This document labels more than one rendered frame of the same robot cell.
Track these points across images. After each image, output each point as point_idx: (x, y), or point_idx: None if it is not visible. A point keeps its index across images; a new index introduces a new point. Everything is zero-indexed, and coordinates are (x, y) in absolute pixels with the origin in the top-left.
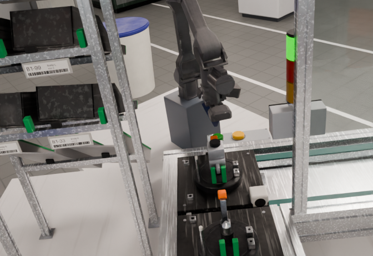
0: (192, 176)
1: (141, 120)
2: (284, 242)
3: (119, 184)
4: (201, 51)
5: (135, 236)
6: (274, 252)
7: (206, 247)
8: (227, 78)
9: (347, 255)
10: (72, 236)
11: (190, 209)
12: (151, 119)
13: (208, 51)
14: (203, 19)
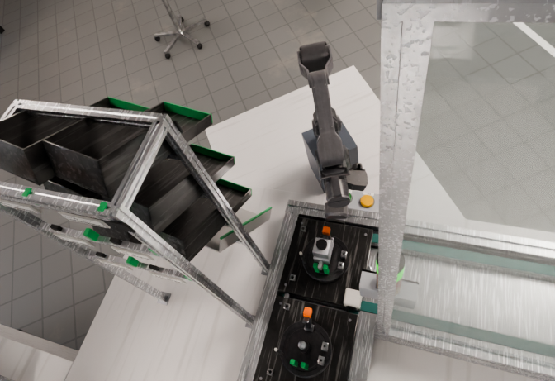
0: (303, 249)
1: (289, 120)
2: (354, 359)
3: (249, 210)
4: (320, 162)
5: (248, 279)
6: (340, 370)
7: (286, 347)
8: (342, 198)
9: (418, 369)
10: (201, 260)
11: (288, 292)
12: (300, 121)
13: (329, 163)
14: (332, 118)
